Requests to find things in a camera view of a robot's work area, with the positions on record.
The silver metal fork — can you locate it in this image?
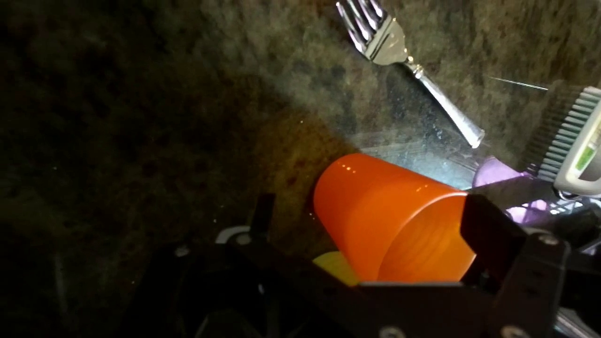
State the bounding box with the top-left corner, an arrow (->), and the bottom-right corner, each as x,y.
333,0 -> 486,150

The purple plastic cup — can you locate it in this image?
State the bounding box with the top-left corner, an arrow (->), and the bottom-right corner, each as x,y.
470,154 -> 555,226

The orange plastic cup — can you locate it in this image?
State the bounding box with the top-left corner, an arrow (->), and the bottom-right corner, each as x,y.
309,150 -> 478,286

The grey ridged device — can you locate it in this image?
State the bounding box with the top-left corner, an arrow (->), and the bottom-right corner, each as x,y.
523,85 -> 601,197

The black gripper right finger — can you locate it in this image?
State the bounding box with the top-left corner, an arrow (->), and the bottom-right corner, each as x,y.
457,190 -> 529,265

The yellow plastic object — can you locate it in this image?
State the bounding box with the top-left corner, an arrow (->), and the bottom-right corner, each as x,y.
309,250 -> 362,289

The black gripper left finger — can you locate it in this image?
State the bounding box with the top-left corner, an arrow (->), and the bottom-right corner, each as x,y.
249,190 -> 279,241

